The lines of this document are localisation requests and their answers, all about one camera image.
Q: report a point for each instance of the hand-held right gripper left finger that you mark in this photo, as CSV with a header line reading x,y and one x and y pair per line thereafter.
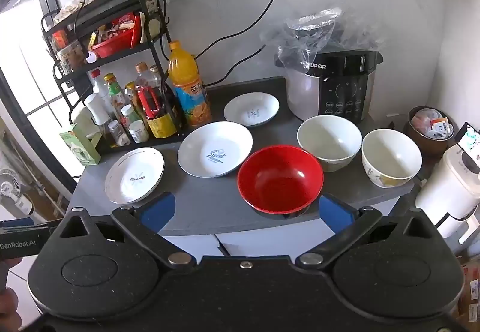
x,y
159,210

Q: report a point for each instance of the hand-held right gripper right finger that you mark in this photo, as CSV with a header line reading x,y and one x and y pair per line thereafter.
x,y
335,214

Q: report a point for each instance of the white plate with flower print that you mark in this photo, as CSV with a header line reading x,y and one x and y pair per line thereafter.
x,y
134,175

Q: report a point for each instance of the red bowl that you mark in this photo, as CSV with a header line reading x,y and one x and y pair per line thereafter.
x,y
280,184

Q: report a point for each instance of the plain white bowl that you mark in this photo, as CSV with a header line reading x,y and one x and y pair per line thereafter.
x,y
330,142

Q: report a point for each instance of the white bowl with yellow print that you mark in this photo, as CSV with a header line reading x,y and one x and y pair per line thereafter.
x,y
390,157

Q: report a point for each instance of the large white plate blue script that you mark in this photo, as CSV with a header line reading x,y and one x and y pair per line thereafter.
x,y
215,149

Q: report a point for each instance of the small white plate crossed print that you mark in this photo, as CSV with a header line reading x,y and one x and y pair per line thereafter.
x,y
252,109

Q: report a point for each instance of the person's left hand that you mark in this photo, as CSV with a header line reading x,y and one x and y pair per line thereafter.
x,y
9,309

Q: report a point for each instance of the white standing fan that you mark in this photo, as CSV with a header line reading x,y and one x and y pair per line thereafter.
x,y
13,193

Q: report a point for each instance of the small clear seasoning jar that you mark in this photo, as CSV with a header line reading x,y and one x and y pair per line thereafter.
x,y
118,134

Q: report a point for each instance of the green cardboard box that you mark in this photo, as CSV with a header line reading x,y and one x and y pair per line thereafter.
x,y
80,146

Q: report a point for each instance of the brown wooden bowl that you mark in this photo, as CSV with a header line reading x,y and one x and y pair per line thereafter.
x,y
423,146

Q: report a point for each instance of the white kitchen appliance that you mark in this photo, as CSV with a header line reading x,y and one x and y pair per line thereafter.
x,y
446,189

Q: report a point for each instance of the white cylindrical shaker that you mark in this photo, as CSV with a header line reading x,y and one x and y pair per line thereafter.
x,y
97,109

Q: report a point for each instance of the orange juice bottle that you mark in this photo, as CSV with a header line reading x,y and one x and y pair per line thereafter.
x,y
187,92

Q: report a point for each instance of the small amber bottle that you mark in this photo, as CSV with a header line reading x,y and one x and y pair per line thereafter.
x,y
130,90

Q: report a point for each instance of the silver electric pressure cooker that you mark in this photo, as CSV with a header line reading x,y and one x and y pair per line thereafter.
x,y
307,92

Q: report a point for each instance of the green label sauce bottle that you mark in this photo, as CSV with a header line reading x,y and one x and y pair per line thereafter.
x,y
114,92

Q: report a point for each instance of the pile of small packets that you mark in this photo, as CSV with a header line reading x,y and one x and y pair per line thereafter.
x,y
431,124

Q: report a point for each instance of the cooking oil bottle tan cap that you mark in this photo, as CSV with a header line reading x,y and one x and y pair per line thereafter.
x,y
142,79

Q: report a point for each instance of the clear glass bottle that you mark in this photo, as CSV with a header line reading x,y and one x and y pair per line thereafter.
x,y
156,77

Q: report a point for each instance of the white bottle with red cap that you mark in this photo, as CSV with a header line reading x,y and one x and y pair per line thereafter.
x,y
98,86

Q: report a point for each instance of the black smartphone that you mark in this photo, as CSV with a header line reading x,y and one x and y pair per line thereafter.
x,y
468,140

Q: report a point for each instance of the brown cardboard box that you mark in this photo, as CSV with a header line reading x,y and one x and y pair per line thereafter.
x,y
468,290

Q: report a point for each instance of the black metal kitchen rack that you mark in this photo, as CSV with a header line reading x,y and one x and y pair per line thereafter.
x,y
120,57

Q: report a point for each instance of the red plastic basket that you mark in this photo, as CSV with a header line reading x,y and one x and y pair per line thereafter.
x,y
112,45

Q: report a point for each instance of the clear storage jar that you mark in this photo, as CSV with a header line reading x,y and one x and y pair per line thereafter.
x,y
69,56

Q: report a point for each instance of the clear plastic bag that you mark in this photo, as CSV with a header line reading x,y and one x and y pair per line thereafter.
x,y
318,36

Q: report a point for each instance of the hanging scouring pad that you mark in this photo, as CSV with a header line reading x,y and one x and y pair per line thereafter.
x,y
153,26

